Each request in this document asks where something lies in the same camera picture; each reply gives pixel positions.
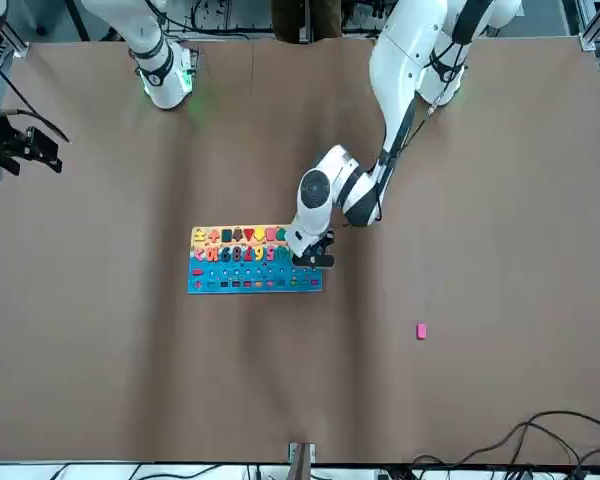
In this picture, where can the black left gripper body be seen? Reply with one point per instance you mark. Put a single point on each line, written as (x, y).
(315, 261)

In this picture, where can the blue wooden toy board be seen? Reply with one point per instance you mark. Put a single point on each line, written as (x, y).
(260, 285)

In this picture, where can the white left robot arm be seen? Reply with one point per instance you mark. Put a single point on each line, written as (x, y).
(405, 60)

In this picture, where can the teal number four piece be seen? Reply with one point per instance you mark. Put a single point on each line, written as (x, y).
(281, 254)

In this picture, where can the pink number five piece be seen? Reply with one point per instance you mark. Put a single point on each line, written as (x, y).
(270, 254)

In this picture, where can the pink trapezoid piece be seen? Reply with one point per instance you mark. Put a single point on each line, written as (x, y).
(271, 235)

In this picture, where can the yellow number six piece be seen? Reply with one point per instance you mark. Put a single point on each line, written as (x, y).
(259, 254)

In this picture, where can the yellow pentagon piece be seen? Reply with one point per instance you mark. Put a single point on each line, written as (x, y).
(260, 234)

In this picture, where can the red number seven piece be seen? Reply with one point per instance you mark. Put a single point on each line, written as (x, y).
(248, 254)

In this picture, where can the red triangle piece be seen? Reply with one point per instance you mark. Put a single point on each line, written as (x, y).
(250, 234)

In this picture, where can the purple number eight piece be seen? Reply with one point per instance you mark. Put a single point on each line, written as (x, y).
(236, 254)

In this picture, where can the purple star piece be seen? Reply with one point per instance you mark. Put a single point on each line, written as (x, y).
(238, 234)

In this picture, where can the teal number nine piece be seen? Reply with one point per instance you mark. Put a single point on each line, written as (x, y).
(225, 254)

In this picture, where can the teal square piece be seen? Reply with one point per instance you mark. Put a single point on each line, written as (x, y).
(226, 235)

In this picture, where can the orange number ten piece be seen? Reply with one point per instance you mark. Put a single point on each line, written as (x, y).
(212, 254)

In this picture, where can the orange cross piece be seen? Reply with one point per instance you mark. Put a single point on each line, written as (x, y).
(213, 235)

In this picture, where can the pink greater-than sign piece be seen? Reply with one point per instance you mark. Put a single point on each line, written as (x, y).
(198, 253)

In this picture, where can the yellow equals sign piece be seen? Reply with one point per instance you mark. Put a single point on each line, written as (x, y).
(198, 235)

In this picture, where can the pink rectangular block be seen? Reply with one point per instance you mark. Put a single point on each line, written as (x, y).
(421, 331)

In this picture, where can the aluminium frame rail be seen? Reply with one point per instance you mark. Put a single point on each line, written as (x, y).
(17, 42)
(592, 30)

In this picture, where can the aluminium post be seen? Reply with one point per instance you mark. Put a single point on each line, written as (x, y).
(294, 452)

